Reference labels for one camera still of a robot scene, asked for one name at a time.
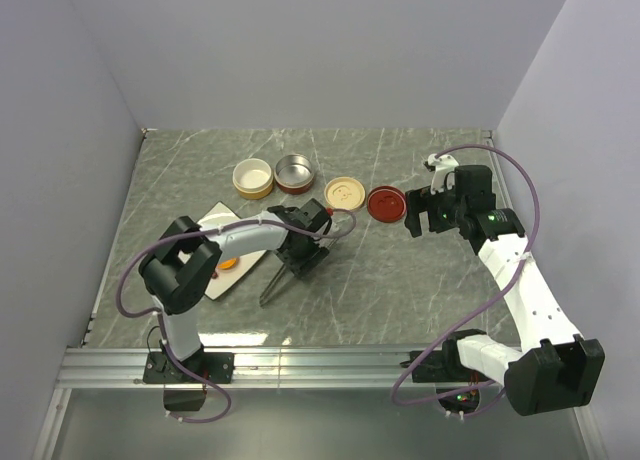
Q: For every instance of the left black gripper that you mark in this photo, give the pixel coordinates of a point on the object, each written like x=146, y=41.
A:
x=302, y=266

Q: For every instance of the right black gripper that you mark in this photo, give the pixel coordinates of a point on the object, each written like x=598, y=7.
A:
x=421, y=200

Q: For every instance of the metal tongs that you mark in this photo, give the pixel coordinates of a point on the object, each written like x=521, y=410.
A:
x=280, y=285

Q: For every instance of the orange egg yolk food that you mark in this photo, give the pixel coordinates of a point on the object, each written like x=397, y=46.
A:
x=227, y=265

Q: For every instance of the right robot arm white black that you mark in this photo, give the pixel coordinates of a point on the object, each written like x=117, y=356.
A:
x=555, y=367

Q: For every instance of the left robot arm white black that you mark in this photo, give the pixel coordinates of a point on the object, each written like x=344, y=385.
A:
x=177, y=273

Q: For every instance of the red steel lunch container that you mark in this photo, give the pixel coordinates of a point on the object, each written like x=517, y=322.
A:
x=294, y=174

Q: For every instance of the yellow lunch container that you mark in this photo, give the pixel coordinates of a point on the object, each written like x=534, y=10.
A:
x=253, y=178

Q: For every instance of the red round lid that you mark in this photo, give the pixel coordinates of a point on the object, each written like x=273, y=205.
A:
x=386, y=204

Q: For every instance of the cream round lid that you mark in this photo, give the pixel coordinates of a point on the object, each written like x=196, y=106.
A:
x=345, y=193

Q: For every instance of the white square plate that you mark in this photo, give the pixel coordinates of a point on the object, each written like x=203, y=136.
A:
x=221, y=214

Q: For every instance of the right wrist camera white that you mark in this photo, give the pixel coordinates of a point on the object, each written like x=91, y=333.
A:
x=440, y=166

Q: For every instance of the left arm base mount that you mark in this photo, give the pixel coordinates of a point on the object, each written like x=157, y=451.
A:
x=216, y=367

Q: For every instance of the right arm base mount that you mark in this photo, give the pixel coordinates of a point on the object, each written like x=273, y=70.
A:
x=438, y=367

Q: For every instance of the aluminium rail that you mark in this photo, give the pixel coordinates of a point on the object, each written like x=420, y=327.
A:
x=357, y=366

